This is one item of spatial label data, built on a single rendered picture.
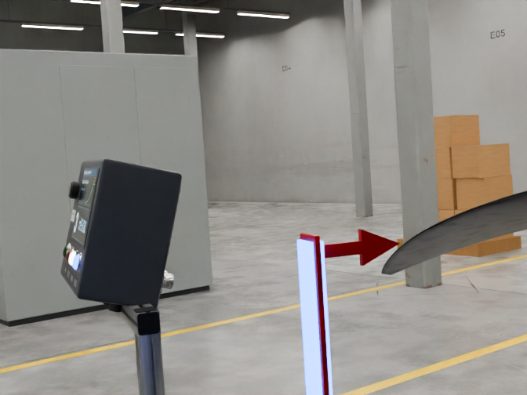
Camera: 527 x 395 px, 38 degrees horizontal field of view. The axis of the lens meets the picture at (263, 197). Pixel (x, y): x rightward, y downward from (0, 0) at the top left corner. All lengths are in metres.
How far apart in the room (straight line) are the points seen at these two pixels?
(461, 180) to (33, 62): 4.88
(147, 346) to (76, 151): 5.70
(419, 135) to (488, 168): 2.19
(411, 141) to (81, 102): 2.88
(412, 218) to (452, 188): 2.18
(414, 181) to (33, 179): 3.25
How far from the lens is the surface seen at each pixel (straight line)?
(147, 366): 1.00
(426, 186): 6.80
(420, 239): 0.54
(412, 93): 6.77
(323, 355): 0.48
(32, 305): 6.57
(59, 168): 6.59
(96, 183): 1.03
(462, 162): 8.84
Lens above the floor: 1.24
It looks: 3 degrees down
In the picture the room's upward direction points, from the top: 4 degrees counter-clockwise
